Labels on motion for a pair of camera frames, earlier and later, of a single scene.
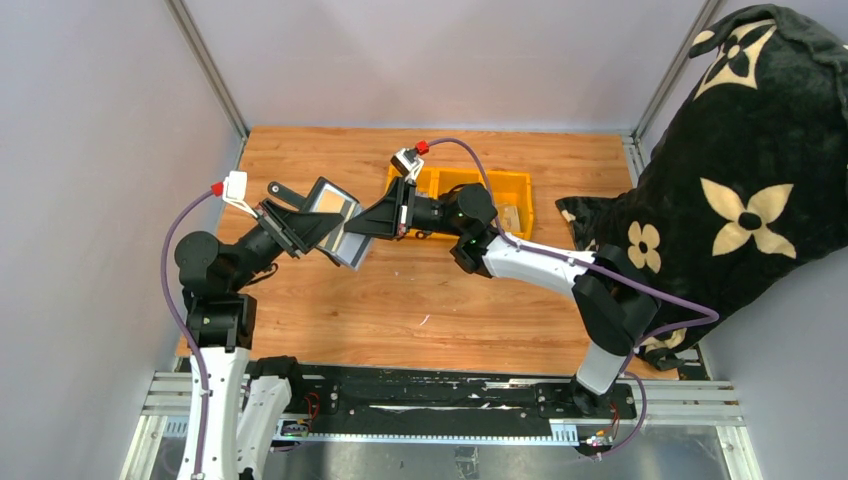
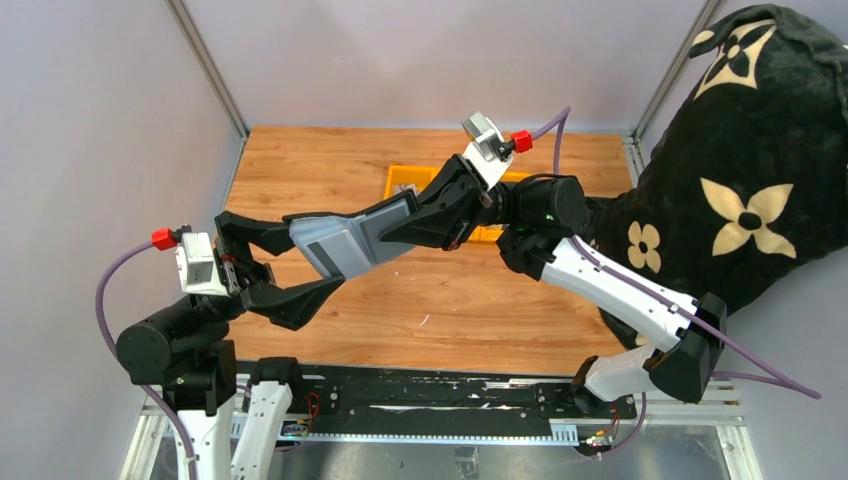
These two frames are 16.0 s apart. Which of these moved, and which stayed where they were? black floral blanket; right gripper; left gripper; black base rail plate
Moved: right gripper; left gripper
Stayed: black base rail plate; black floral blanket
